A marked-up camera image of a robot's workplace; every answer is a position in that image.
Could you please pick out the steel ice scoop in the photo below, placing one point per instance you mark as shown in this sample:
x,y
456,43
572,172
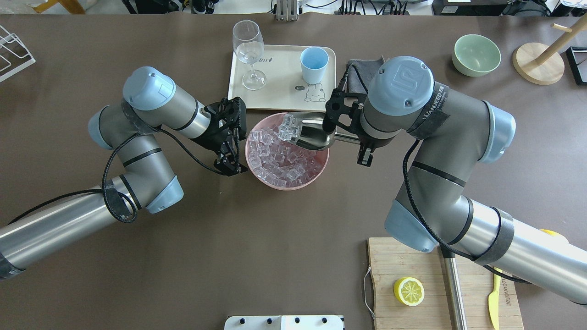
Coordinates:
x,y
312,136

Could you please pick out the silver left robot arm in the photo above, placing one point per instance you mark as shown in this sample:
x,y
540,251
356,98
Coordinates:
x,y
137,175

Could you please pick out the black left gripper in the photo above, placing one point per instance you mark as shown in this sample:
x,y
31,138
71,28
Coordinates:
x,y
212,136

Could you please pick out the pink bowl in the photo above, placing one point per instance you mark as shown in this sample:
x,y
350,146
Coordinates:
x,y
293,181

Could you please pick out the yellow lemon upper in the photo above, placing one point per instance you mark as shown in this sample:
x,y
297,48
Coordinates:
x,y
559,237

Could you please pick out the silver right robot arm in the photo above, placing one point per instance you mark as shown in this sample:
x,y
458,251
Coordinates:
x,y
452,133

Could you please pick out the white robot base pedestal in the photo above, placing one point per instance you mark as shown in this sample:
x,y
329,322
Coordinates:
x,y
285,322

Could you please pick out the half lemon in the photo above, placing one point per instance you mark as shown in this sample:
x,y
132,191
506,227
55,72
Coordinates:
x,y
409,291

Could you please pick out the green bowl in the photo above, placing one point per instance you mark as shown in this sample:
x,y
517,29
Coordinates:
x,y
475,55

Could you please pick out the blue cup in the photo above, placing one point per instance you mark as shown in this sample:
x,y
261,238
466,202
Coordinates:
x,y
313,62

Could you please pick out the dark metal glass tray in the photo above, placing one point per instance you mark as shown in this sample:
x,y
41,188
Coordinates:
x,y
576,57

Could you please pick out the cream serving tray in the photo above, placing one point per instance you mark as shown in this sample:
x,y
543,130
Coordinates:
x,y
285,88

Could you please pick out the yellow plastic knife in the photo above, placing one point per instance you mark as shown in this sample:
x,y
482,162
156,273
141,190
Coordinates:
x,y
493,302

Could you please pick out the wooden cup tree stand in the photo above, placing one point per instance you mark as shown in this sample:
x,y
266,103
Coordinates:
x,y
541,63

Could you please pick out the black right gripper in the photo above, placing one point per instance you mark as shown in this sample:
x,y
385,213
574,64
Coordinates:
x,y
364,156

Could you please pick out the clear wine glass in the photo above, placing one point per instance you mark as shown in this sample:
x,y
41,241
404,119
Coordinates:
x,y
248,46

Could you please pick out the steel muddler black tip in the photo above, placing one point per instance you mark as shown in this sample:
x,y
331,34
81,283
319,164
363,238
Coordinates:
x,y
455,293

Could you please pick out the bamboo cutting board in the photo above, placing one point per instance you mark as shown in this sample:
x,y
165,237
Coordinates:
x,y
391,260

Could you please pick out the white wire cup rack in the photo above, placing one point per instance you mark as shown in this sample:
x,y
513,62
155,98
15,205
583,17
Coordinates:
x,y
14,54

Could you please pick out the clear ice cubes pile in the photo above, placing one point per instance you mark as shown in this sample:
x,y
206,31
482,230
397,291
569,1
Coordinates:
x,y
279,156

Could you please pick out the grey folded cloth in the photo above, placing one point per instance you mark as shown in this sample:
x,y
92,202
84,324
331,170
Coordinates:
x,y
361,72

